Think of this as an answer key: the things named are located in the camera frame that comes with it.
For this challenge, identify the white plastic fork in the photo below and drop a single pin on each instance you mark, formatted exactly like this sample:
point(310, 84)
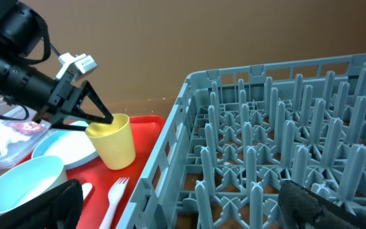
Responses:
point(114, 196)

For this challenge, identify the red snack wrapper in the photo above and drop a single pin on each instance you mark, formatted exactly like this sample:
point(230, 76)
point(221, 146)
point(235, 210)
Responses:
point(27, 128)

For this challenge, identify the white plastic spoon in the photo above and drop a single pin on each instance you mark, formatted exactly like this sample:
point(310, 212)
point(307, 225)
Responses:
point(86, 189)

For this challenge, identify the yellow plastic cup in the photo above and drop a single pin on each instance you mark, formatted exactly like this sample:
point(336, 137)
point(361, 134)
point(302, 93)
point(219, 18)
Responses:
point(113, 142)

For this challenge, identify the clear plastic bin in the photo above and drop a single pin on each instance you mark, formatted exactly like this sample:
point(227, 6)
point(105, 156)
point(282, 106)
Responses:
point(18, 151)

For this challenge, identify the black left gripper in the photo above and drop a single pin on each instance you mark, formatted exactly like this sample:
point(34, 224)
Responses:
point(65, 103)

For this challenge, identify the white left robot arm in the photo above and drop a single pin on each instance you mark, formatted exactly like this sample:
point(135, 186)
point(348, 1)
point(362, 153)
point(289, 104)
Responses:
point(25, 42)

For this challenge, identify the blue-grey dishwasher rack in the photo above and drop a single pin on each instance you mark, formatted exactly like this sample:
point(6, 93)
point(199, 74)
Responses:
point(235, 134)

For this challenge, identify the red plastic tray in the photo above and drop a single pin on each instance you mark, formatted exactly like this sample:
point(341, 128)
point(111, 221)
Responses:
point(145, 130)

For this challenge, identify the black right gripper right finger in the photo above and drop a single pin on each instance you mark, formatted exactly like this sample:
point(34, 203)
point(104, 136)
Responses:
point(301, 207)

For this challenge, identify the pale green bowl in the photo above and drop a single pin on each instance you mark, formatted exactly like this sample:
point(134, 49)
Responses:
point(29, 180)

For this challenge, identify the light blue plate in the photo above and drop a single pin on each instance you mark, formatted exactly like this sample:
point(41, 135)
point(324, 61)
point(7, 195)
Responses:
point(72, 146)

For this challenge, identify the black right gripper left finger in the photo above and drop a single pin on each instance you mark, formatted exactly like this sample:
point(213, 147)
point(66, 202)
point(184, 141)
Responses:
point(60, 207)

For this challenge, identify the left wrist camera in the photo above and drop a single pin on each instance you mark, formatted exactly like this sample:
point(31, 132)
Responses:
point(79, 66)

